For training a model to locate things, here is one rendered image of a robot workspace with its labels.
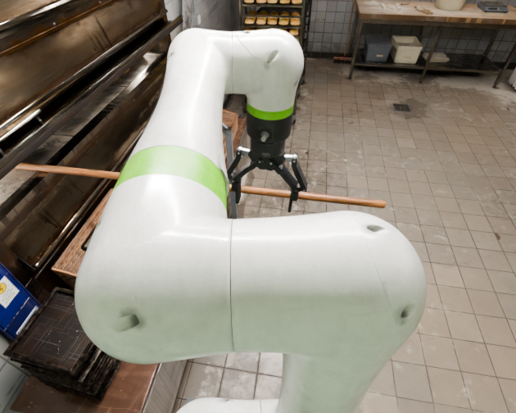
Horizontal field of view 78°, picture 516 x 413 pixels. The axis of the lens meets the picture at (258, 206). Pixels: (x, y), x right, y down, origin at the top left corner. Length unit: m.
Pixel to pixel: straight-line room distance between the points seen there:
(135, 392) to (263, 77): 1.34
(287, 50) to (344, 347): 0.46
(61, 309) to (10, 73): 0.90
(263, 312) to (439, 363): 2.21
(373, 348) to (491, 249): 2.94
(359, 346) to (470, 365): 2.26
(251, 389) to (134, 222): 1.90
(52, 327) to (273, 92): 1.21
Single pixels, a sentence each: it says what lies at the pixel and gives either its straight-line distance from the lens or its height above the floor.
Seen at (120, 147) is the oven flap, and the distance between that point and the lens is 2.06.
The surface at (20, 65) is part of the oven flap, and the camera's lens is 1.58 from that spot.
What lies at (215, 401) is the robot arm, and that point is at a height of 1.44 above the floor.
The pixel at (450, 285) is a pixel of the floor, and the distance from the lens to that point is 2.77.
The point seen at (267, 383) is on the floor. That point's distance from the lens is 2.12.
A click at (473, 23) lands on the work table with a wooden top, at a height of 0.83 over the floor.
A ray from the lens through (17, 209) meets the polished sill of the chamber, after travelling 1.54.
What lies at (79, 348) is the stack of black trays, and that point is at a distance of 1.40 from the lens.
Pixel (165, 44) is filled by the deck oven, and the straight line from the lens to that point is 2.75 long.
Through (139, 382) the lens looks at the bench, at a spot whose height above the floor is 0.58.
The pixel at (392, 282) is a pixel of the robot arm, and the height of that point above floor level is 1.84.
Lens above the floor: 2.03
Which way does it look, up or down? 44 degrees down
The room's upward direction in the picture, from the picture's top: straight up
